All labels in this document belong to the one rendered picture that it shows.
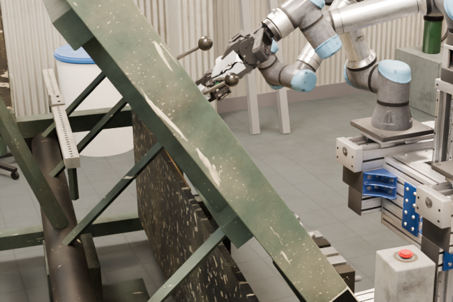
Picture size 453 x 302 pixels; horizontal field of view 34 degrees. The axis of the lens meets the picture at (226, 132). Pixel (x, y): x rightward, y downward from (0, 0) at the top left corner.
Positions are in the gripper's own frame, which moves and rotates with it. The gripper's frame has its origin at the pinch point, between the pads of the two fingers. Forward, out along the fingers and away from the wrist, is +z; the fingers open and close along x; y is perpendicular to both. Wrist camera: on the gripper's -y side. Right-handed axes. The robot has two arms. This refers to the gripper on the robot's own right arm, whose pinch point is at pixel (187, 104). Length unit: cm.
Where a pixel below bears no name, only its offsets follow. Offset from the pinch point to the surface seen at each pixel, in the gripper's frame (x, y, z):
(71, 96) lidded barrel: 53, -288, 58
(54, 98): -7, -85, 43
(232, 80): -19, 57, -12
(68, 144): -6, -26, 43
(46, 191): 1, -21, 59
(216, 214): 4, 64, 12
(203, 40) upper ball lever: -32, 56, -12
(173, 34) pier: 77, -337, -29
